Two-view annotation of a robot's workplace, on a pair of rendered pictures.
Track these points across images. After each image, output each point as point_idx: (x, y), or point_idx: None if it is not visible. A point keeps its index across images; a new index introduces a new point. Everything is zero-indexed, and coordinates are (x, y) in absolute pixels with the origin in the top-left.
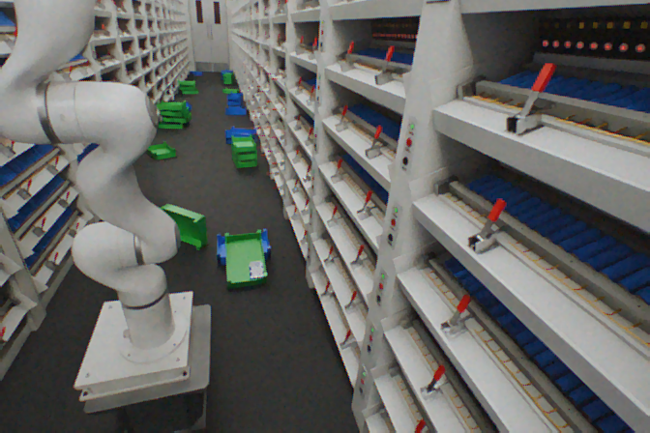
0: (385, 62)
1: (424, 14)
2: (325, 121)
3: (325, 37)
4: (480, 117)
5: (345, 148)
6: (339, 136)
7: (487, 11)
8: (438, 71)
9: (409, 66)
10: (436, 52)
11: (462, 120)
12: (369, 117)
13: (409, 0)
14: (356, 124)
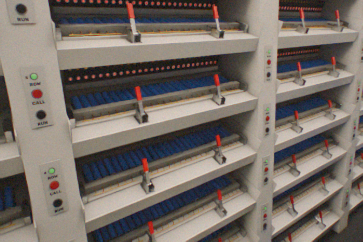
0: (216, 19)
1: None
2: (87, 136)
3: None
4: (290, 33)
5: (173, 127)
6: (159, 123)
7: None
8: (277, 16)
9: (212, 22)
10: (274, 7)
11: (293, 35)
12: None
13: None
14: (145, 104)
